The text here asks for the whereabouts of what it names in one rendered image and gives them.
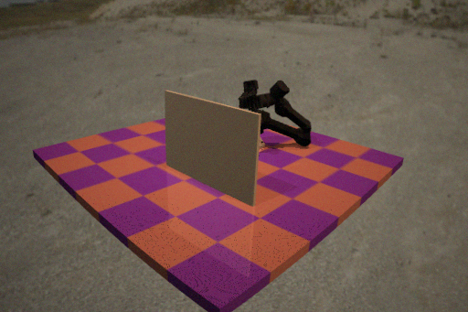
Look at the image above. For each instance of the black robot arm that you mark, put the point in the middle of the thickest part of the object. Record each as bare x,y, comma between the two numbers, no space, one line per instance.
283,108

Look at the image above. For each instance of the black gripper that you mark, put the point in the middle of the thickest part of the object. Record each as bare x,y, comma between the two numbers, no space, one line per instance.
256,101

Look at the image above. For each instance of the brown flat board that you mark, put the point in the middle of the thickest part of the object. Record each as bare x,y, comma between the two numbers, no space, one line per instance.
214,143

